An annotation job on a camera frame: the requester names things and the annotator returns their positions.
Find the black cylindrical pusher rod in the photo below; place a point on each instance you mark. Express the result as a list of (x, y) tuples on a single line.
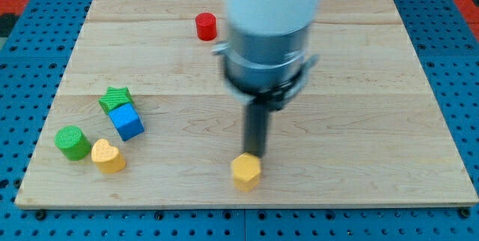
[(256, 123)]

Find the yellow hexagon block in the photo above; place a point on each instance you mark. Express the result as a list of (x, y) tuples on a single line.
[(246, 171)]

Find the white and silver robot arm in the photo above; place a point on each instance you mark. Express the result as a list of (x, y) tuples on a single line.
[(264, 59)]

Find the blue cube block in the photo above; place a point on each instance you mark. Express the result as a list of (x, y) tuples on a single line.
[(126, 121)]

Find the red cylinder block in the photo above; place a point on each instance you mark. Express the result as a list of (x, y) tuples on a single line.
[(206, 26)]

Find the wooden board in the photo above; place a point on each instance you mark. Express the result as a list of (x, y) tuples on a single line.
[(365, 132)]

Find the green star block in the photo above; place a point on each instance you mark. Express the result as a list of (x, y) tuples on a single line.
[(115, 98)]

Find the yellow heart block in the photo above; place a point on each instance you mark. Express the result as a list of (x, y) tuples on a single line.
[(107, 158)]

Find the green cylinder block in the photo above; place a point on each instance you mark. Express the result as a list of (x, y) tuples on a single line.
[(72, 142)]

